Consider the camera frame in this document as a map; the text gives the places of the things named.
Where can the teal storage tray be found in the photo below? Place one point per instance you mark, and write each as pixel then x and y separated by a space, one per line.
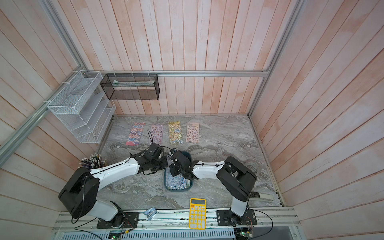
pixel 178 187

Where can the white wire mesh shelf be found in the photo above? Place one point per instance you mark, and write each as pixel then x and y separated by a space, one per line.
pixel 82 108

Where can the green circuit board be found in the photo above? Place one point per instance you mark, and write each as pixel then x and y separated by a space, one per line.
pixel 243 234

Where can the white vented cable duct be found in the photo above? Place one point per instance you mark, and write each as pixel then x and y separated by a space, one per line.
pixel 213 234

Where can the yellow calculator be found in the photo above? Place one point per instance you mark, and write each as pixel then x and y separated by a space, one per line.
pixel 197 214

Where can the pencil holder with pencils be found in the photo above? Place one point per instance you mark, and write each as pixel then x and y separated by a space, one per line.
pixel 95 161

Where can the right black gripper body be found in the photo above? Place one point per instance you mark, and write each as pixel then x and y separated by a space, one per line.
pixel 175 171

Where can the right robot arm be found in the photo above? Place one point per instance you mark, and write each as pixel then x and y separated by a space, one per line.
pixel 234 176

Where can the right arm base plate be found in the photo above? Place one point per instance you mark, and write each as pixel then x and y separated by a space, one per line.
pixel 227 218

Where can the black mesh basket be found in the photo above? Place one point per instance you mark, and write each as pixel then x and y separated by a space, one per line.
pixel 118 87

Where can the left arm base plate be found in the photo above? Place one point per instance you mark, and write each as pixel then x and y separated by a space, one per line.
pixel 130 219

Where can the blue stapler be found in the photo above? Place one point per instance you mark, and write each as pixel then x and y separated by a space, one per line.
pixel 150 213

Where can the cat sticker sheet pink blue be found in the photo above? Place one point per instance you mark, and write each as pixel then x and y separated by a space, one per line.
pixel 135 134

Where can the aluminium wall rail left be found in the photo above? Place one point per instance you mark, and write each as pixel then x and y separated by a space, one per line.
pixel 20 135

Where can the aluminium front rail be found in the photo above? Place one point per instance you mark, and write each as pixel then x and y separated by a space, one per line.
pixel 178 219

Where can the yellow green sticker sheet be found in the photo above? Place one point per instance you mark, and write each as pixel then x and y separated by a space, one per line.
pixel 175 133

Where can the bottom sticker sheet in tray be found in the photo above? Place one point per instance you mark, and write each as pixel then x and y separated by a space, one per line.
pixel 193 133

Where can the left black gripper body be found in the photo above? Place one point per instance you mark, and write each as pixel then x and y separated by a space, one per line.
pixel 159 164

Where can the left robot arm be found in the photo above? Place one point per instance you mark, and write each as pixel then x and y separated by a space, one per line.
pixel 80 194

